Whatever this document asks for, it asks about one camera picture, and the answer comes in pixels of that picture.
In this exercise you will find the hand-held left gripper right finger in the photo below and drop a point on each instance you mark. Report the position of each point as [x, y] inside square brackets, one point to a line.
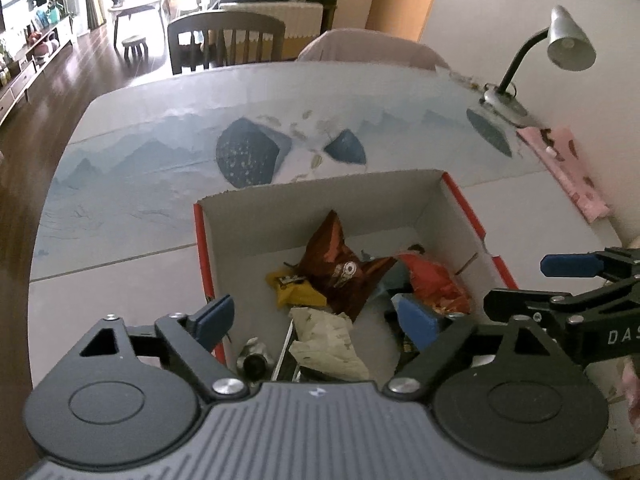
[417, 325]

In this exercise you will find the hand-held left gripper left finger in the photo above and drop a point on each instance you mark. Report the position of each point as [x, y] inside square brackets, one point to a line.
[215, 320]

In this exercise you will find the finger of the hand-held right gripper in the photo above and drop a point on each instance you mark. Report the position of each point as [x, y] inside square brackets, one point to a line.
[567, 265]
[515, 304]

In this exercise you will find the long red snack packet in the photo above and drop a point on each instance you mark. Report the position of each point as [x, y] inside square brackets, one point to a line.
[435, 280]

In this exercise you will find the orange yellow snack packet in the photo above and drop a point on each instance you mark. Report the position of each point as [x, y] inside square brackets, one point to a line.
[287, 290]

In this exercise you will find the cream snack packet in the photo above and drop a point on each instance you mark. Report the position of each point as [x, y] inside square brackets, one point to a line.
[325, 345]

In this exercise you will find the red brown snack packet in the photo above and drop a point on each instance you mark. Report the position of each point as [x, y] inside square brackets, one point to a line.
[330, 255]

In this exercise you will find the white cardboard box red edges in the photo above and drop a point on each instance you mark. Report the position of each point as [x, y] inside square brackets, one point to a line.
[310, 200]

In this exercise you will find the person's right hand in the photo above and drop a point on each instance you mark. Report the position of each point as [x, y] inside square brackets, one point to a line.
[632, 390]

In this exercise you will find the pink patterned cloth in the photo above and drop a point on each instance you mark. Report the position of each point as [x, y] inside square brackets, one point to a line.
[570, 165]

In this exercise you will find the mountain print table mat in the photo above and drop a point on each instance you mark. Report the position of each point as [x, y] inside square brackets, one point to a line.
[140, 185]

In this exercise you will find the small printed packet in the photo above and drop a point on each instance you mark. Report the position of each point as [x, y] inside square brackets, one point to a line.
[465, 79]

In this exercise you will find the silver desk lamp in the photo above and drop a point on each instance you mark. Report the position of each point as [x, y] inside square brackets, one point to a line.
[570, 42]

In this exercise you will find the chair with pink cover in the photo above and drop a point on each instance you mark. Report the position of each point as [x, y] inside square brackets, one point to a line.
[370, 45]

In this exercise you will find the small round stool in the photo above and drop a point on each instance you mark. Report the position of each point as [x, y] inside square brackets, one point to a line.
[135, 41]

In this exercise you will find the dark wooden chair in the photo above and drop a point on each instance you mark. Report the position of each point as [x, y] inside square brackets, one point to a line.
[225, 22]

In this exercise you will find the long wooden television cabinet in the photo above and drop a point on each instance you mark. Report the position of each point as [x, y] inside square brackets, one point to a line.
[30, 70]

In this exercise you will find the sofa with cream cover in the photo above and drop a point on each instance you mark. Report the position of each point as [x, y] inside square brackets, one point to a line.
[295, 12]

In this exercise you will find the white coffee table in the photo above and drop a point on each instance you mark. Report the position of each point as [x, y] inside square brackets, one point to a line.
[137, 6]

